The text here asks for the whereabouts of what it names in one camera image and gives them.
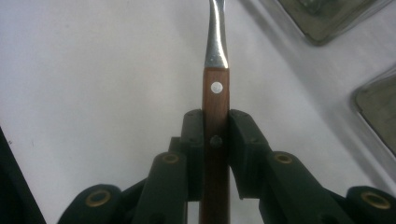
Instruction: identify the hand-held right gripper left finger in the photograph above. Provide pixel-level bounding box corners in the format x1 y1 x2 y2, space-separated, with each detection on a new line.
132 108 205 224

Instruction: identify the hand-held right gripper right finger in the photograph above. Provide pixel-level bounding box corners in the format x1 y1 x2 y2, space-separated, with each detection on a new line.
229 109 354 224

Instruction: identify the wooden-handled fork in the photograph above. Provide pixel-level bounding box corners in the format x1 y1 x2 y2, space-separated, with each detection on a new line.
199 0 232 224

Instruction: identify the translucent grey plastic bin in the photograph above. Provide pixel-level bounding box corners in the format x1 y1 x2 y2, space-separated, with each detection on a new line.
276 0 394 47
352 66 396 158

